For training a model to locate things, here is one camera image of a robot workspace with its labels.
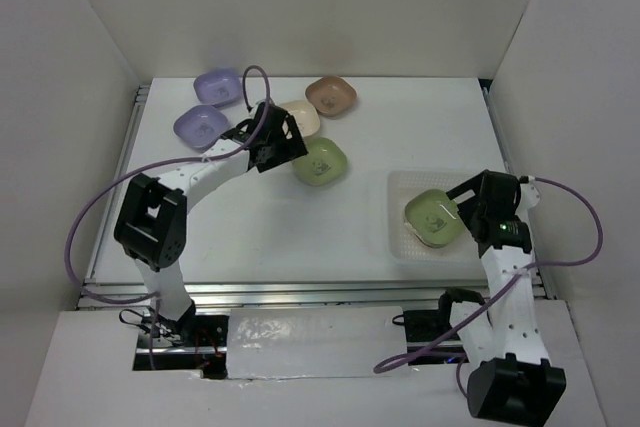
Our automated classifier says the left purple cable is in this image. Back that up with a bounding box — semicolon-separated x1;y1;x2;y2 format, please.
64;65;274;373

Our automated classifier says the purple plate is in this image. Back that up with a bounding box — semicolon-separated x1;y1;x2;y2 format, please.
173;105;231;152
193;68;242;107

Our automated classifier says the brown plate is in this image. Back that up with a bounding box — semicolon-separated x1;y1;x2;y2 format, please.
305;76;357;117

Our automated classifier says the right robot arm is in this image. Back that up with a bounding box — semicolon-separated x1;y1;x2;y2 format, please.
435;170;566;426

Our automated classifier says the green plate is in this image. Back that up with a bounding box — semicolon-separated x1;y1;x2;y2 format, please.
291;137;348;187
403;189;465;248

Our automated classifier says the beige plate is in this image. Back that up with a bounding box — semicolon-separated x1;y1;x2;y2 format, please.
404;221;430;247
280;100;321;138

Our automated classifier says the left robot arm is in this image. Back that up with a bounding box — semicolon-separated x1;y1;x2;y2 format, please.
114;102;307;346

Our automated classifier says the white taped cover panel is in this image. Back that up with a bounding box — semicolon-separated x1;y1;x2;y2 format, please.
226;306;407;380

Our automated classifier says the aluminium table rail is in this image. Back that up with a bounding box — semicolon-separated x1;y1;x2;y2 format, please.
77;276;546;309

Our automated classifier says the clear plastic bin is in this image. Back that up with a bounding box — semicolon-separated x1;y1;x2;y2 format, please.
386;169;480;270

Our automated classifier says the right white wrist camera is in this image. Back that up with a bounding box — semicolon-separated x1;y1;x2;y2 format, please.
519;176;541;210

